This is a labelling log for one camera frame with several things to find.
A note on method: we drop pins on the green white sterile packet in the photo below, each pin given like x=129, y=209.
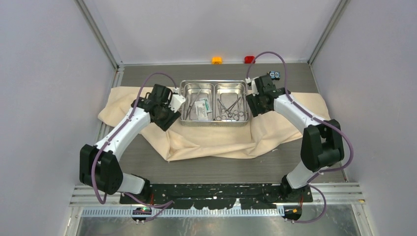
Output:
x=202, y=109

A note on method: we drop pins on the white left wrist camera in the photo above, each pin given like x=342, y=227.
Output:
x=177, y=101

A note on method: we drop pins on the steel forceps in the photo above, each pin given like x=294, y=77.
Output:
x=192, y=104

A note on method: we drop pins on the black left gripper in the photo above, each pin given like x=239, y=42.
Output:
x=165, y=124

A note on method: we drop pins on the blue owl number tag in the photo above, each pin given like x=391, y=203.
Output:
x=274, y=75

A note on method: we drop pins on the yellow block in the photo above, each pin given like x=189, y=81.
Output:
x=216, y=60

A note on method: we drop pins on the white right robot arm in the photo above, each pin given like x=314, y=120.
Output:
x=321, y=146

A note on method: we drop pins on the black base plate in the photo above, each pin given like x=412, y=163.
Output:
x=223, y=195

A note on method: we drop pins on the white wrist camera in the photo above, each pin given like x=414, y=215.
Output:
x=177, y=101
x=251, y=83

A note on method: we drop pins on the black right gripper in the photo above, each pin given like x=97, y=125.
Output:
x=255, y=109

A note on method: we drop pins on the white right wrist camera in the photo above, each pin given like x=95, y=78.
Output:
x=251, y=83

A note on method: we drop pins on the cream cloth wrap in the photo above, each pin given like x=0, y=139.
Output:
x=259, y=136

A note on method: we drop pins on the steel scissors pile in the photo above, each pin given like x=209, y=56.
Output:
x=232, y=113

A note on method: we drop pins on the steel mesh instrument tray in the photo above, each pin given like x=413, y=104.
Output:
x=226, y=90

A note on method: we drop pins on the red block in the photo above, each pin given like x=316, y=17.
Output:
x=249, y=59

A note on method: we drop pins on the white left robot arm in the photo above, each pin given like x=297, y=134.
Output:
x=99, y=164

